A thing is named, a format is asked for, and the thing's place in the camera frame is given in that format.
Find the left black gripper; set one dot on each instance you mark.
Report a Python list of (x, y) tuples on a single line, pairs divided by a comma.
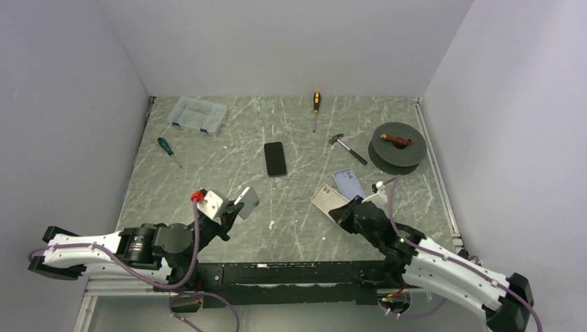
[(225, 226)]

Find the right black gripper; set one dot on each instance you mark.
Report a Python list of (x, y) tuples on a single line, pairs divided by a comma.
[(342, 214)]

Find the purple phone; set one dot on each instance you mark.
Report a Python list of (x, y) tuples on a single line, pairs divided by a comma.
[(275, 159)]

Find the grey silver phone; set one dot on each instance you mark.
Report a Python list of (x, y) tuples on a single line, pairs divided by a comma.
[(247, 201)]

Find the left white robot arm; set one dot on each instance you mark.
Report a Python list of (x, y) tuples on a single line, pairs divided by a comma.
[(164, 256)]

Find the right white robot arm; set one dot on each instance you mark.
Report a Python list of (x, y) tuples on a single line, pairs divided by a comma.
[(504, 302)]

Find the black filament spool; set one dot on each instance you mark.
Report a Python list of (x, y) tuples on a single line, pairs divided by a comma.
[(397, 161)]

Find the brown red tool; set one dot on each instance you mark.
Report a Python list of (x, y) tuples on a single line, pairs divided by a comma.
[(397, 142)]

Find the clear plastic screw box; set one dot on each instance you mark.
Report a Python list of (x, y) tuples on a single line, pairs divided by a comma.
[(197, 115)]

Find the orange black screwdriver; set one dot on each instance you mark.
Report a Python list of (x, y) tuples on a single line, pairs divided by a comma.
[(316, 106)]

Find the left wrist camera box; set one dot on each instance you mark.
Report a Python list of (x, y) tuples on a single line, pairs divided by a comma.
[(209, 203)]

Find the small black handled hammer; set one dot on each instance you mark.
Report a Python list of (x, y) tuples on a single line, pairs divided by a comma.
[(338, 139)]

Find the black base frame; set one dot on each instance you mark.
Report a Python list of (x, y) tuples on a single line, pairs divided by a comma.
[(359, 282)]

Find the green handled screwdriver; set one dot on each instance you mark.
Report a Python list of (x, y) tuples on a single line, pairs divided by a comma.
[(164, 145)]

